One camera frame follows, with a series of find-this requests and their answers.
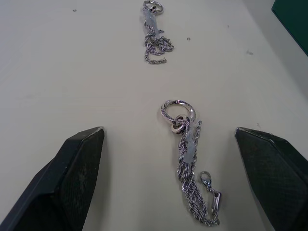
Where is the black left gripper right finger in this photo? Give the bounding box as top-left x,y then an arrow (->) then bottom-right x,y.
234,127 -> 308,231

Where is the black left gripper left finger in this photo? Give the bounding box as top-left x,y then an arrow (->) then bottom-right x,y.
0,126 -> 105,231

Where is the silver rope chain with ring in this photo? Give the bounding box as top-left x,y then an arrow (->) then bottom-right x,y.
160,98 -> 223,227
141,0 -> 175,65

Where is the green jewelry box with lid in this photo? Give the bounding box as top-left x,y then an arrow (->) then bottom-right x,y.
271,0 -> 308,57

